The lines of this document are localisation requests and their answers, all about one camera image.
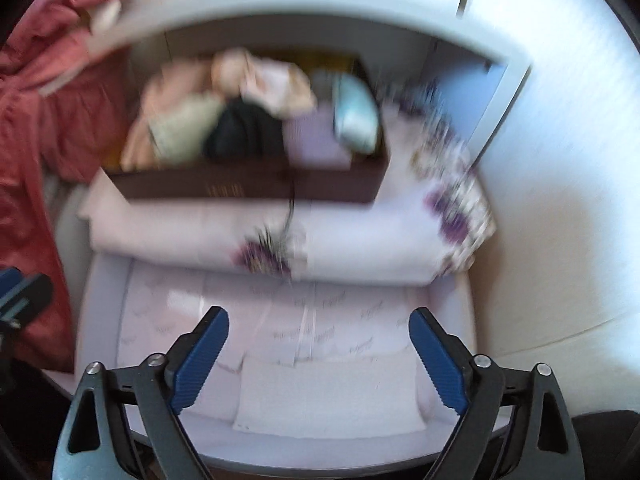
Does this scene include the red ruffled pillow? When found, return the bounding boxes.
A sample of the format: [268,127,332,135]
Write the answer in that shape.
[0,0,133,91]

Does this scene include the beige pantyhose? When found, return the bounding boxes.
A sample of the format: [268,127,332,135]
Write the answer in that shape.
[120,49,261,171]

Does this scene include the white nightstand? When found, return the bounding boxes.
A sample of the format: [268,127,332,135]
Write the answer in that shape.
[40,0,532,166]

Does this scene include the glossy printed paper sheets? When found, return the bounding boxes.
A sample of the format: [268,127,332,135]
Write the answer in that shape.
[117,265,436,376]

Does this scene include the teal cloth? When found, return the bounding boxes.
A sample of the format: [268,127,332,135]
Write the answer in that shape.
[332,72,381,153]

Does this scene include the white textured sheet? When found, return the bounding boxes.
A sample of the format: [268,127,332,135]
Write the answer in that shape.
[232,355,427,433]

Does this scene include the lilac cloth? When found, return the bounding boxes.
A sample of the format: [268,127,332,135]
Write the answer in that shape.
[282,105,353,168]

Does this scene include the floral white pillow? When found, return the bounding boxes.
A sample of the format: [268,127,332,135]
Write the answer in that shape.
[77,95,498,286]

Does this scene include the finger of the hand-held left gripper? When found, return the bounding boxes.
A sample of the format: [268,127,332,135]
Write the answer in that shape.
[0,267,23,306]
[0,275,55,331]

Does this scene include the red blanket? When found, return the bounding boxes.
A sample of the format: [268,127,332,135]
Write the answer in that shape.
[0,50,136,373]

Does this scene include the black sock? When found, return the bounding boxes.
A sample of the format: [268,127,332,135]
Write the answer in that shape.
[202,97,288,163]

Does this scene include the pink printed cloth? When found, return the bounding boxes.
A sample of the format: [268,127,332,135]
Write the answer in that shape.
[240,57,318,121]

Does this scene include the cream knit sock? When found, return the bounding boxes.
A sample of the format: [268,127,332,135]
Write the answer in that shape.
[150,97,226,166]

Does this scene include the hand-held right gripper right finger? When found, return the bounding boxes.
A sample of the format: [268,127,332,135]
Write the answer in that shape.
[407,306,586,480]

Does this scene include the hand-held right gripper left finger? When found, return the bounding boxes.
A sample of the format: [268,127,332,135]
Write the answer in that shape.
[52,305,231,480]

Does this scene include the brown box with yellow inside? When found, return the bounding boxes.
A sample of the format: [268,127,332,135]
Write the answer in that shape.
[100,47,392,206]

